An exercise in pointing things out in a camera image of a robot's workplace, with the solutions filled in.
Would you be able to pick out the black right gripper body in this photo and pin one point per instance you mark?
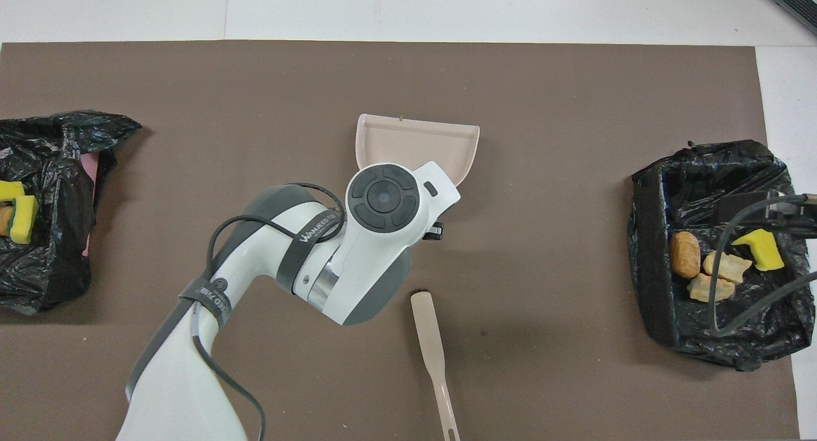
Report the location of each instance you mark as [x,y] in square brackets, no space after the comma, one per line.
[743,208]

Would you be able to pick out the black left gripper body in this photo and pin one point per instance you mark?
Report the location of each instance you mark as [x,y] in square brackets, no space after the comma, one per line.
[435,231]

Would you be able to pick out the notched yellow sponge piece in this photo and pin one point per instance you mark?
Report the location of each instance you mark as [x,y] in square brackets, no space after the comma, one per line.
[763,249]

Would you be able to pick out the pale toy dumpling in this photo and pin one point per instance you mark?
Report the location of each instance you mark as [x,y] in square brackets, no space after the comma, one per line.
[731,266]

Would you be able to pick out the brown toy bread bun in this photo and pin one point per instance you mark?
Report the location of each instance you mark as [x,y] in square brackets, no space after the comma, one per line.
[685,254]

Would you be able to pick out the beige plastic dustpan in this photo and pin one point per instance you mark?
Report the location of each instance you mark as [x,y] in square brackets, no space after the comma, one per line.
[415,144]

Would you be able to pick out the toy croissant piece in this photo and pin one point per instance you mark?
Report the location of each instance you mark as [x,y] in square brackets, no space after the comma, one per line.
[702,290]
[4,221]

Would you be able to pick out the blocky yellow sponge piece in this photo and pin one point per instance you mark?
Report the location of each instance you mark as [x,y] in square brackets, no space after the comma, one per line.
[24,219]

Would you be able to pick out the wedge yellow sponge piece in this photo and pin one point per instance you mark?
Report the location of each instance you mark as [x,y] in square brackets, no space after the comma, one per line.
[11,190]

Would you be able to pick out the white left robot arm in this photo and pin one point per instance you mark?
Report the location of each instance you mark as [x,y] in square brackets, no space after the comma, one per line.
[357,256]

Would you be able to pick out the black plastic trash bag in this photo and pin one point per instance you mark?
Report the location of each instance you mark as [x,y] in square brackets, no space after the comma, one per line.
[57,262]
[664,313]

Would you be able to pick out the pink plastic bin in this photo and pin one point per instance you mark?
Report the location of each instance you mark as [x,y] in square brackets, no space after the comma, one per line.
[90,170]

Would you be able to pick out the brown table mat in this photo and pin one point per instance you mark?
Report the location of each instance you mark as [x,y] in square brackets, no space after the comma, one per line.
[510,364]

